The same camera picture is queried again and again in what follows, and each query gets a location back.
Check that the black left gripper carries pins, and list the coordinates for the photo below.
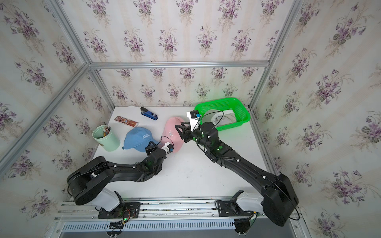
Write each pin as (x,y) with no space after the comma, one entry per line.
(149,150)

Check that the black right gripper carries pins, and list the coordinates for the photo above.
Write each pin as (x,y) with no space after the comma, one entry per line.
(184,130)

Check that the pink baseball cap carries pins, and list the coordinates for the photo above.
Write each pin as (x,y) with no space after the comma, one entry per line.
(171,135)

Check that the light blue baseball cap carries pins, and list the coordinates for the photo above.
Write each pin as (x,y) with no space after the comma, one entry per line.
(138,138)

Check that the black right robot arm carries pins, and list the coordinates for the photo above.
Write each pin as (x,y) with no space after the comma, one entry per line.
(279,197)

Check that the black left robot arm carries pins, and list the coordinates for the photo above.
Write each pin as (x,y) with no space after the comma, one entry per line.
(88,184)

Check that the grey white baseball cap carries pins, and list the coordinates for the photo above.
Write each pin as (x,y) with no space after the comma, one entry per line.
(222,118)

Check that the blue black stapler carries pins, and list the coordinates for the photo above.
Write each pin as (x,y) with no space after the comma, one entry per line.
(147,113)

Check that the mint green pen cup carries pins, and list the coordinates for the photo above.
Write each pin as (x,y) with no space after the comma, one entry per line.
(106,138)

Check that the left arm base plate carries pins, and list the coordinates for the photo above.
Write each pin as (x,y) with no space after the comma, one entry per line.
(126,210)

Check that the aluminium mounting rail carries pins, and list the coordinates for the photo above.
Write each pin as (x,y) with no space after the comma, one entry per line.
(157,209)

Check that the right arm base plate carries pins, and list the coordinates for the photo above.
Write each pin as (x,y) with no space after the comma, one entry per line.
(226,208)

